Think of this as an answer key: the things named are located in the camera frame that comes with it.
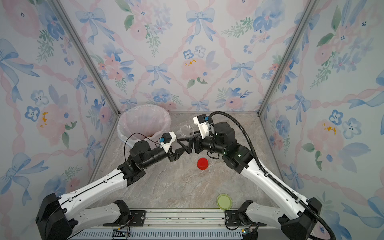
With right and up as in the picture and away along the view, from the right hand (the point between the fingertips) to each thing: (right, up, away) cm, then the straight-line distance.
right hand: (185, 136), depth 64 cm
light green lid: (+20, -35, +15) cm, 43 cm away
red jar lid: (+9, -18, +29) cm, 36 cm away
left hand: (-1, -1, +3) cm, 4 cm away
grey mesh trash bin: (-30, -1, +8) cm, 31 cm away
